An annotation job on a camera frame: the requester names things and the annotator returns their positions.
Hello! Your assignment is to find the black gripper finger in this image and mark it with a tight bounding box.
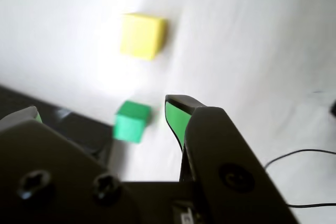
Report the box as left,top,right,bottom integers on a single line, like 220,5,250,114
164,94,300,224
0,105,139,224

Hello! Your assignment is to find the green cube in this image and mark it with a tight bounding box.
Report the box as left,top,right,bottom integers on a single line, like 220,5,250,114
112,100,152,144

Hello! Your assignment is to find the yellow cube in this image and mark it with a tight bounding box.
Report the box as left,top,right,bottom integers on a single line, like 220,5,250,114
120,13,167,61

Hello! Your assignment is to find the thick black camera cable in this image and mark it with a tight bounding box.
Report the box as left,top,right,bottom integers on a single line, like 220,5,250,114
264,149,336,208

